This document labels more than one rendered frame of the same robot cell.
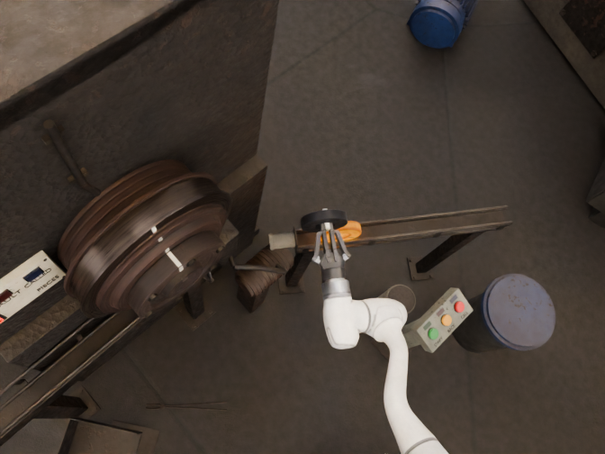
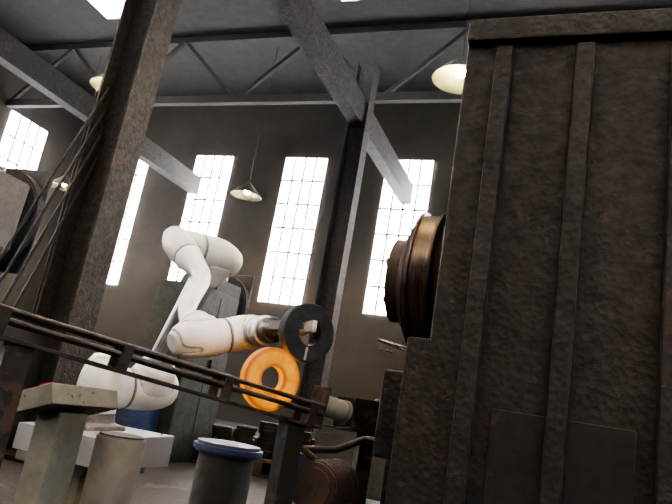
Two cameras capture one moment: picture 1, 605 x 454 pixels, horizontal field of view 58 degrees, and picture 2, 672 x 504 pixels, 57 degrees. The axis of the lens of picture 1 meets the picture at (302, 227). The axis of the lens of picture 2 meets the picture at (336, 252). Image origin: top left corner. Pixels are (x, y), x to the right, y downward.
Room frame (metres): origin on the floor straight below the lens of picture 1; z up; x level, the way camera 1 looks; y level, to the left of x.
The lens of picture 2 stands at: (2.29, -0.11, 0.68)
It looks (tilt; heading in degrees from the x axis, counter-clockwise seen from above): 14 degrees up; 177
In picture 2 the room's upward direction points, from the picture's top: 10 degrees clockwise
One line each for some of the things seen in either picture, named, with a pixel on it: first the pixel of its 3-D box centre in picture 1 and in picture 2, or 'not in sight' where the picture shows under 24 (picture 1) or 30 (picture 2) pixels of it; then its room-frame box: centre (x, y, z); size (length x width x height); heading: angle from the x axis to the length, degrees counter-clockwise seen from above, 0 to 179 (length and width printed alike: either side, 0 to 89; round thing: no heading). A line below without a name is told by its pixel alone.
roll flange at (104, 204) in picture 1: (135, 224); (454, 286); (0.35, 0.40, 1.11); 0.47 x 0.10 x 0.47; 155
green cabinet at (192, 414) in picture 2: not in sight; (184, 371); (-3.46, -0.95, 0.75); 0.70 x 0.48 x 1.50; 155
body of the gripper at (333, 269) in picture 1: (332, 267); (275, 329); (0.55, -0.14, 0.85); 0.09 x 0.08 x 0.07; 31
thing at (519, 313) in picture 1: (496, 319); not in sight; (0.85, -0.97, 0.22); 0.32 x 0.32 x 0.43
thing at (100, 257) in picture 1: (155, 247); (429, 284); (0.31, 0.33, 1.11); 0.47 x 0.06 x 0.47; 155
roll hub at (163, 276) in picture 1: (179, 275); (401, 281); (0.27, 0.24, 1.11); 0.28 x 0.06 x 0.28; 155
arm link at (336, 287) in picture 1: (336, 289); (262, 330); (0.49, -0.18, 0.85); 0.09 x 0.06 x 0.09; 121
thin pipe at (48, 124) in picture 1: (73, 164); not in sight; (0.30, 0.45, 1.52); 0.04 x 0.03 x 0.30; 155
